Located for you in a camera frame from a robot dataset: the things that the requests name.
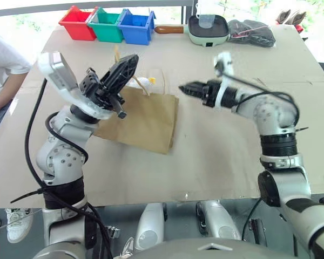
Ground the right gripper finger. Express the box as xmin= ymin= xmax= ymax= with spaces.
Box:
xmin=181 ymin=88 xmax=205 ymax=100
xmin=178 ymin=80 xmax=205 ymax=91

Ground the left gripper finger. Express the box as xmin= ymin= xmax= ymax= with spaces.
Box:
xmin=99 ymin=53 xmax=140 ymax=94
xmin=107 ymin=94 xmax=128 ymax=120

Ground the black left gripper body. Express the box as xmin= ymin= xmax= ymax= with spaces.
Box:
xmin=79 ymin=67 xmax=125 ymax=111

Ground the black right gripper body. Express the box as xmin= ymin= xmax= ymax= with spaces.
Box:
xmin=200 ymin=80 xmax=222 ymax=109

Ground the white and yellow plush toy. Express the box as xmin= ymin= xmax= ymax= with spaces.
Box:
xmin=131 ymin=76 xmax=156 ymax=91

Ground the brown paper bag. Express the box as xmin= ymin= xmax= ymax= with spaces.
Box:
xmin=93 ymin=45 xmax=180 ymax=155

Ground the black cloth in plastic bag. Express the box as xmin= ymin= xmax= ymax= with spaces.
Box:
xmin=227 ymin=19 xmax=276 ymax=48

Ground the blue plastic bin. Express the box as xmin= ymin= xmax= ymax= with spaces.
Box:
xmin=117 ymin=8 xmax=156 ymax=46

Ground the green plastic bin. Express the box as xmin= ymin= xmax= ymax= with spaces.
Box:
xmin=86 ymin=6 xmax=125 ymax=43

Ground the pale green electric frying pan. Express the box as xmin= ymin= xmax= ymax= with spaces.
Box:
xmin=154 ymin=14 xmax=231 ymax=48

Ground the brown cardboard table cover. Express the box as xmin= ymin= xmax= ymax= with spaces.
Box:
xmin=0 ymin=24 xmax=324 ymax=209

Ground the red plastic bin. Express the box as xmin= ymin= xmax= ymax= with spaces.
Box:
xmin=58 ymin=5 xmax=99 ymax=42

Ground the clear measuring cup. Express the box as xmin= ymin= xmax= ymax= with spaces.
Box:
xmin=195 ymin=2 xmax=217 ymax=29

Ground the person in white t-shirt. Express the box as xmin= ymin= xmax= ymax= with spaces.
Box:
xmin=0 ymin=28 xmax=32 ymax=145

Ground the brown shoes pair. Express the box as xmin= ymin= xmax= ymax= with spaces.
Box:
xmin=276 ymin=9 xmax=307 ymax=26

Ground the silver left robot leg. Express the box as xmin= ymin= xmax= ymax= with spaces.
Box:
xmin=133 ymin=202 xmax=168 ymax=252

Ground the silver robot leg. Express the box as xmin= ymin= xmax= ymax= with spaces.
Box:
xmin=133 ymin=202 xmax=168 ymax=252
xmin=195 ymin=200 xmax=242 ymax=241

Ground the silver right robot leg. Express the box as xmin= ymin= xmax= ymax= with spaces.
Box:
xmin=195 ymin=200 xmax=242 ymax=241

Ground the grey robot torso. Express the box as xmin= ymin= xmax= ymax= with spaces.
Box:
xmin=32 ymin=236 xmax=314 ymax=259

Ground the white and green sneaker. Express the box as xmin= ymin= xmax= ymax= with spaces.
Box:
xmin=4 ymin=207 xmax=33 ymax=244

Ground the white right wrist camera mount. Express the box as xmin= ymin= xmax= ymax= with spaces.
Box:
xmin=213 ymin=51 xmax=235 ymax=111

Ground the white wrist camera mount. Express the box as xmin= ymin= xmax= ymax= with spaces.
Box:
xmin=37 ymin=51 xmax=114 ymax=121
xmin=213 ymin=51 xmax=235 ymax=111

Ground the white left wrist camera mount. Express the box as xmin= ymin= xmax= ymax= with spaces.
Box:
xmin=37 ymin=51 xmax=114 ymax=121

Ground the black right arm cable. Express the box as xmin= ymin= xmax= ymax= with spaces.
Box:
xmin=215 ymin=62 xmax=301 ymax=127

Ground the grey window rail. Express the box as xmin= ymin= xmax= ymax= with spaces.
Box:
xmin=0 ymin=0 xmax=195 ymax=19

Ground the black cable with connector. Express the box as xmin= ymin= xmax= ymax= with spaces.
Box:
xmin=241 ymin=199 xmax=268 ymax=247

